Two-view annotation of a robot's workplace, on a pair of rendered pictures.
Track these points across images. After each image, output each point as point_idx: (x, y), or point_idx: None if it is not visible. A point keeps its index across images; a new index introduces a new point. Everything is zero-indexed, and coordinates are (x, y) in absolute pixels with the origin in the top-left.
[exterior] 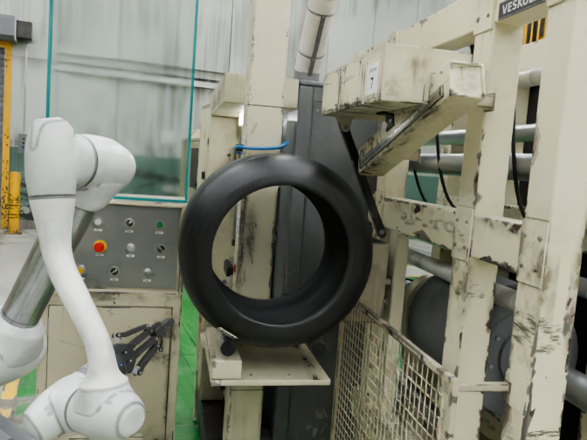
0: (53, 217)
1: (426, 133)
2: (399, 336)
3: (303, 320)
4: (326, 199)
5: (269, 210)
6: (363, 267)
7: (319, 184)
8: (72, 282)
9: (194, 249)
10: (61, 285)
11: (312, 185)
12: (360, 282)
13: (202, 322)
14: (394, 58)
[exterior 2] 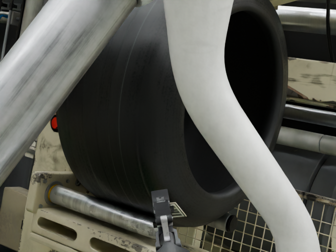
0: (230, 5)
1: None
2: (335, 200)
3: (238, 188)
4: (276, 37)
5: None
6: (281, 123)
7: (273, 17)
8: (252, 125)
9: (169, 87)
10: (242, 131)
11: (269, 17)
12: (276, 140)
13: (33, 202)
14: None
